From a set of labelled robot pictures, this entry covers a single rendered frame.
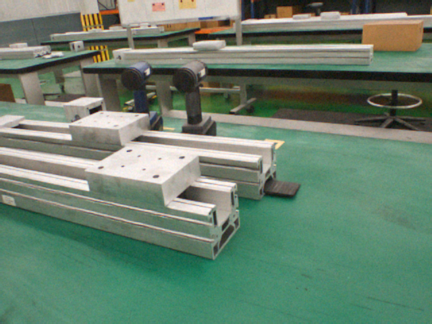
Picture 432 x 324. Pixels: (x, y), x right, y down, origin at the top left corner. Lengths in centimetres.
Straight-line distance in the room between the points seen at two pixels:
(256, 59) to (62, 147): 141
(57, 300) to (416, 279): 50
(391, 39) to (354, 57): 45
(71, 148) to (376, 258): 73
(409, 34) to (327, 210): 181
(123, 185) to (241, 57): 170
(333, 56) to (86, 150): 143
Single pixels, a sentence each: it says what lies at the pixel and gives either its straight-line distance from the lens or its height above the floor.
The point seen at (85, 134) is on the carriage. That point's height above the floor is 88.
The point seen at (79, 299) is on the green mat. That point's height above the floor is 78.
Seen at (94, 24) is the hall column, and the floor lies 87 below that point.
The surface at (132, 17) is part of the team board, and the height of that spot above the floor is 104.
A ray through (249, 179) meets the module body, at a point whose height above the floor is 82.
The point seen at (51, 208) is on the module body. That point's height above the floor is 80.
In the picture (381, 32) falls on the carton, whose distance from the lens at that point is 245.
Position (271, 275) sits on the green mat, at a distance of 56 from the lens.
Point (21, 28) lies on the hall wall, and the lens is 1410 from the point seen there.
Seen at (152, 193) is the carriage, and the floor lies 88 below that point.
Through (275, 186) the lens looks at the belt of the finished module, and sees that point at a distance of 76.
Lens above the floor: 115
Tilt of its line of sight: 23 degrees down
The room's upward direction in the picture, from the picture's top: 6 degrees counter-clockwise
